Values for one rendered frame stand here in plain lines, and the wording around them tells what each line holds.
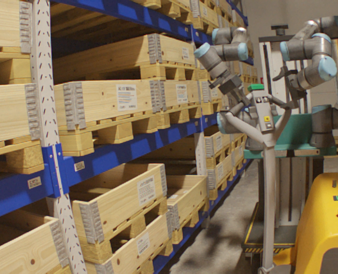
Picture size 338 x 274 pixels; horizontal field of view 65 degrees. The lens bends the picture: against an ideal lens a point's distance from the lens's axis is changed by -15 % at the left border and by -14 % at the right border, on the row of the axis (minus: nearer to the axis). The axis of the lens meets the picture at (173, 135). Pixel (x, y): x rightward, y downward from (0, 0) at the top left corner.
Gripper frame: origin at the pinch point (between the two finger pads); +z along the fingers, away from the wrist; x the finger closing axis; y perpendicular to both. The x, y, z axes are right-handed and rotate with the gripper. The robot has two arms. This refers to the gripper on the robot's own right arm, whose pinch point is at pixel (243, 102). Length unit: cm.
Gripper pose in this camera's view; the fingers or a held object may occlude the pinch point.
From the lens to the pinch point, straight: 147.8
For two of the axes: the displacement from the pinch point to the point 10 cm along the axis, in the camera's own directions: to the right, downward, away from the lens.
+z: 6.3, 7.8, 0.7
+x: -3.4, 1.9, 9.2
